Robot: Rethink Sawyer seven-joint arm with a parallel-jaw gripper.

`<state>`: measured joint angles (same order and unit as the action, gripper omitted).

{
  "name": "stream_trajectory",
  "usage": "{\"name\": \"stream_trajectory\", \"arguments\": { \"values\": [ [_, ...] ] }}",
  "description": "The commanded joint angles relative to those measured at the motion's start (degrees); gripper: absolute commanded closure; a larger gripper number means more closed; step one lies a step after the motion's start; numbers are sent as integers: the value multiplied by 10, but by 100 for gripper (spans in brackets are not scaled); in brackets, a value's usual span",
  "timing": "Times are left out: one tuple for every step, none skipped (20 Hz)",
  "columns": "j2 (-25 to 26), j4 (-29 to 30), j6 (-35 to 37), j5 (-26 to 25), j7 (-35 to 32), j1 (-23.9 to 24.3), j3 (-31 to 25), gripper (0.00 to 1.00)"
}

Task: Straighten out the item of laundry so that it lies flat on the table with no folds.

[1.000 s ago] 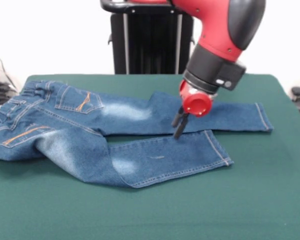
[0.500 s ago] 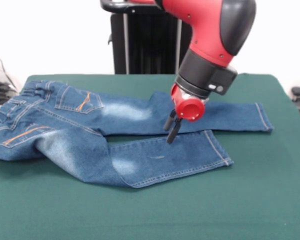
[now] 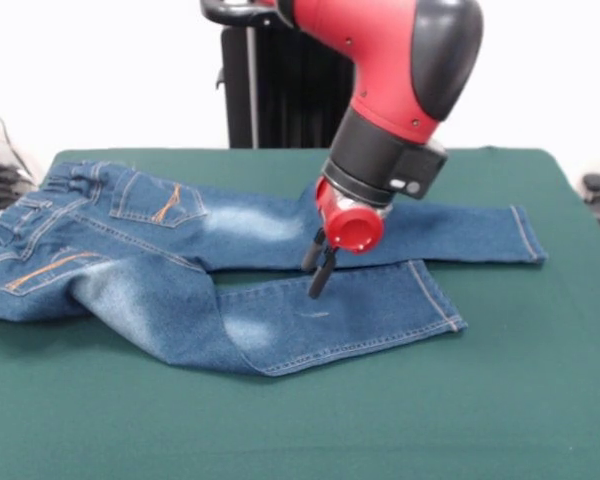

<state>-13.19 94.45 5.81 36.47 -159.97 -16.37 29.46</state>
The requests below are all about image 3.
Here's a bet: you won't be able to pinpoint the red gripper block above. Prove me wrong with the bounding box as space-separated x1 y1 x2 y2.
301 175 385 300

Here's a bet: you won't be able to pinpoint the blue denim jeans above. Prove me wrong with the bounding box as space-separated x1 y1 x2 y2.
0 159 550 377

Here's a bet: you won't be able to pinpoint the dark green table cloth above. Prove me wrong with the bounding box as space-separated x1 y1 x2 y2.
0 146 600 480

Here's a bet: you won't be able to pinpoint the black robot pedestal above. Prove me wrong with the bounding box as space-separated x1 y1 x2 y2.
199 0 356 150

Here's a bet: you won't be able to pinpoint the black cable bundle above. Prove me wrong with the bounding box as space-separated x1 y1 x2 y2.
0 164 37 236

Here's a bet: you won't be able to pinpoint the thin grey cable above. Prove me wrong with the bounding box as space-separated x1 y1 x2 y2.
0 92 34 181

